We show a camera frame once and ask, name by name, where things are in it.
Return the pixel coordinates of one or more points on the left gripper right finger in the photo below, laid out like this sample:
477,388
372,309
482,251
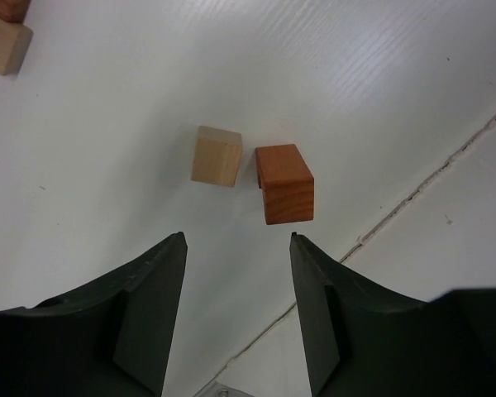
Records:
362,339

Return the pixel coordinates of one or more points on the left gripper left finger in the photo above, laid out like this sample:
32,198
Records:
109,337

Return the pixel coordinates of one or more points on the long light wood block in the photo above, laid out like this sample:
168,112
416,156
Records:
15,39

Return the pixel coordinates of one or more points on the long dark wood block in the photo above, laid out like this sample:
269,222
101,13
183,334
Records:
14,11

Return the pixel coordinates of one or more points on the small dark wood cube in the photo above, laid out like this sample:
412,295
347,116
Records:
287,184

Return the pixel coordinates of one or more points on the small light cube right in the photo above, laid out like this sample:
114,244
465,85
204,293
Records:
217,156

